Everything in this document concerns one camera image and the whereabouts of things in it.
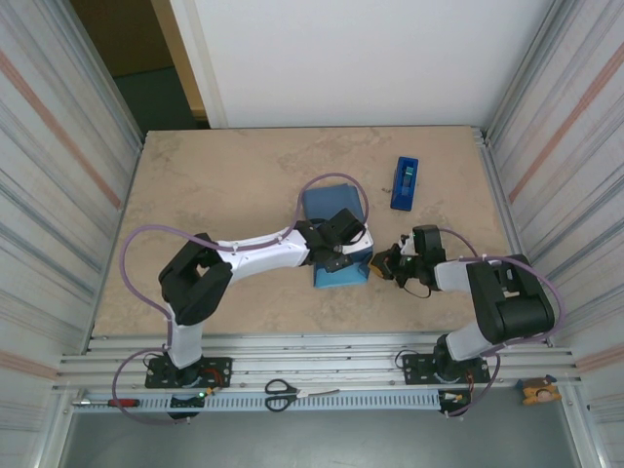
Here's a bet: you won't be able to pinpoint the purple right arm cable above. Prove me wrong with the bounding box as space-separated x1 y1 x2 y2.
435 225 567 419

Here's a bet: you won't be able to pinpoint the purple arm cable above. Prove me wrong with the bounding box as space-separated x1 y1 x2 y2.
435 225 567 419
111 172 371 427

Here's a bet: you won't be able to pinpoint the black handled scissors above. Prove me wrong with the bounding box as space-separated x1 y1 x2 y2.
263 378 341 413

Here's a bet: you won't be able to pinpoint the blue tape dispenser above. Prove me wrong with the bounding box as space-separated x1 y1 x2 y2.
389 155 422 214

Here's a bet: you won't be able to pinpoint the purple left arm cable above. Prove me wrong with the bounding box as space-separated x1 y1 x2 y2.
111 172 371 427

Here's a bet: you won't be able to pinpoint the blue cloth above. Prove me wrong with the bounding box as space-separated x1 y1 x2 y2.
301 183 372 292

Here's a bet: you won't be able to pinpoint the white door frame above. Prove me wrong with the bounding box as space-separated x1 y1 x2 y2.
168 0 229 130

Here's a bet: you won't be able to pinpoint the aluminium frame rails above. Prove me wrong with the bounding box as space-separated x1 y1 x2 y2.
55 332 584 392

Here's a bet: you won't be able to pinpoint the small yellow toy figure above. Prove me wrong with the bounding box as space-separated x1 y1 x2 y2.
518 373 563 406

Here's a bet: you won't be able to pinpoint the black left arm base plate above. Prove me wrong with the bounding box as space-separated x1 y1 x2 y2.
144 356 233 390

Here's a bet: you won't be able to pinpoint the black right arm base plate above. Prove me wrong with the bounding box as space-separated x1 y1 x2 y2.
401 352 489 387

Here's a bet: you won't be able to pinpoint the slotted grey cable duct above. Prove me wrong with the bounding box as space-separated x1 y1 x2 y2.
72 391 443 411

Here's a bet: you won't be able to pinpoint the red handled screwdriver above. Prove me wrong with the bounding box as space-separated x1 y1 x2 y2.
72 397 141 410

